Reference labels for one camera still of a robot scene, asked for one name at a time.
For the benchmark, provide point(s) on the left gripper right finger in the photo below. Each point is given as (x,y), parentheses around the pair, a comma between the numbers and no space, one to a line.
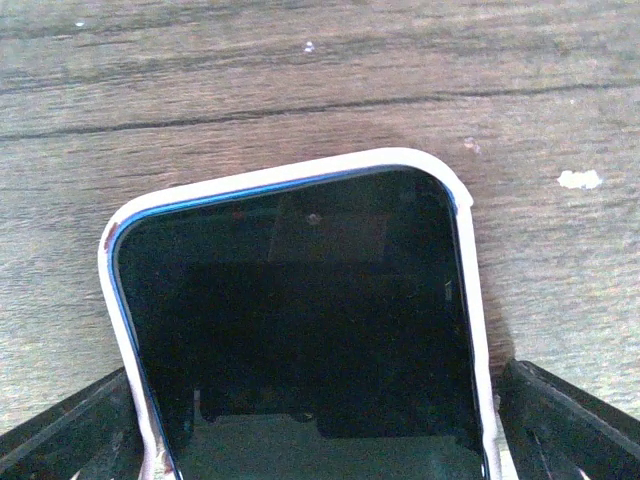
(555,430)

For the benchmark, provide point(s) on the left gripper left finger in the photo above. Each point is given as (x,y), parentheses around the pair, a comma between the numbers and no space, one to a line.
(92,434)

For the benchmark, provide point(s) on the phone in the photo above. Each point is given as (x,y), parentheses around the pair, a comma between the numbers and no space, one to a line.
(318,320)

